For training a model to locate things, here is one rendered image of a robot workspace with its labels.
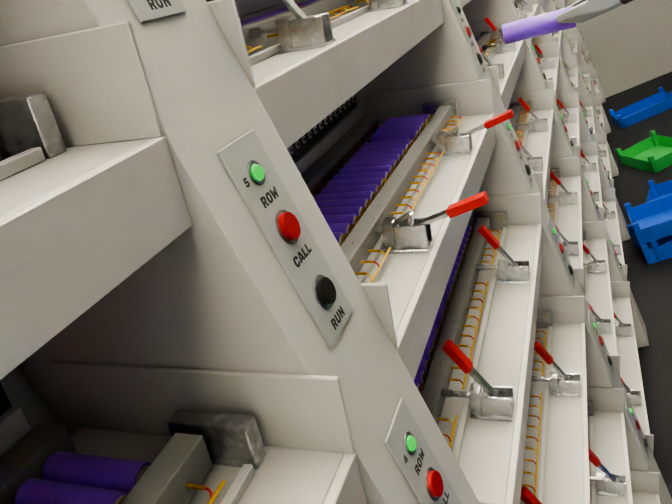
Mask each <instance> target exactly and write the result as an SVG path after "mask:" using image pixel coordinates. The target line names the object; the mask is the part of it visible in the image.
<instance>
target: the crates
mask: <svg viewBox="0 0 672 504"><path fill-rule="evenodd" d="M658 90H659V92H658V93H656V94H654V95H652V96H649V97H647V98H645V99H643V100H640V101H638V102H636V103H634V104H632V105H629V106H627V107H625V108H623V109H620V110H618V111H616V112H614V111H613V109H610V110H609V113H610V116H611V118H612V121H613V123H614V124H616V125H617V126H618V127H620V128H621V129H624V128H627V127H629V126H631V125H634V124H636V123H638V122H640V121H643V120H645V119H647V118H650V117H652V116H654V115H657V114H659V113H661V112H663V111H666V110H668V109H670V108H672V92H669V93H667V92H665V91H664V90H663V87H660V88H658ZM650 135H651V137H649V138H647V139H645V140H643V141H641V142H639V143H637V144H635V145H634V146H632V147H630V148H628V149H626V150H624V151H622V150H621V148H617V149H615V150H616V153H617V156H618V158H619V161H620V164H623V165H626V166H630V167H634V168H637V169H641V170H645V171H648V172H652V173H657V172H659V171H661V170H663V169H665V168H667V167H669V166H671V165H672V137H667V136H661V135H657V134H656V132H655V130H652V131H650ZM648 184H649V187H650V188H649V192H648V195H647V199H646V203H644V204H641V205H638V206H635V207H631V204H630V202H628V203H625V204H624V206H625V208H626V211H627V214H628V216H629V219H630V221H631V224H629V225H627V226H626V227H627V230H628V232H629V235H630V237H631V240H632V243H633V244H634V245H635V246H637V247H638V248H639V249H641V250H642V252H643V254H644V257H645V259H646V261H647V264H648V265H650V264H653V263H656V262H660V261H663V260H666V259H669V258H672V180H671V181H667V182H663V183H659V184H655V182H654V180H653V179H652V180H648Z"/></svg>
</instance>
